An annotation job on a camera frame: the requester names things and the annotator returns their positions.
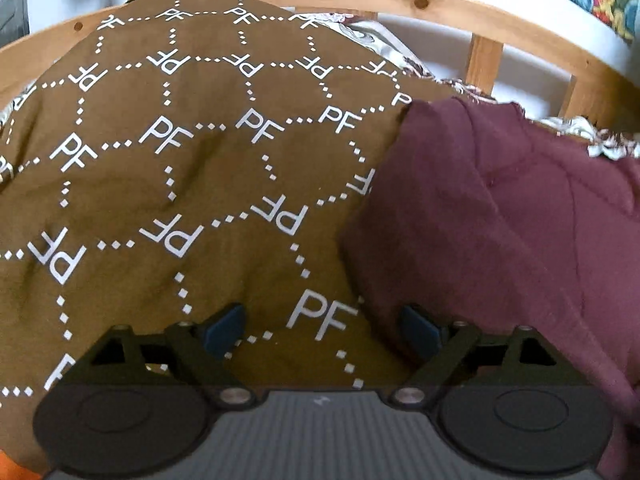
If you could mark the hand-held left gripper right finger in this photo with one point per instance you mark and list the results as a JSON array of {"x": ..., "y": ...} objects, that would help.
[{"x": 419, "y": 329}]

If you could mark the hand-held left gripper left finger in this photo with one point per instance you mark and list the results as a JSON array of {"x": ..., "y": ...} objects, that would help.
[{"x": 226, "y": 329}]

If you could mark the maroon sweatshirt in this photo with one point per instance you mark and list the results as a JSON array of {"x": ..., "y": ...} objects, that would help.
[{"x": 500, "y": 240}]

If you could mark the brown letter-print blanket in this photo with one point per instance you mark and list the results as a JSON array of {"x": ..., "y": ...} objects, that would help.
[{"x": 165, "y": 175}]

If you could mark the orange cloth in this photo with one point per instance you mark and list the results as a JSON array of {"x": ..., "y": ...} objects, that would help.
[{"x": 17, "y": 467}]

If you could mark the white brown floral bedsheet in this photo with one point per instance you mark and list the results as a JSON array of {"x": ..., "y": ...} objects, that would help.
[{"x": 380, "y": 42}]

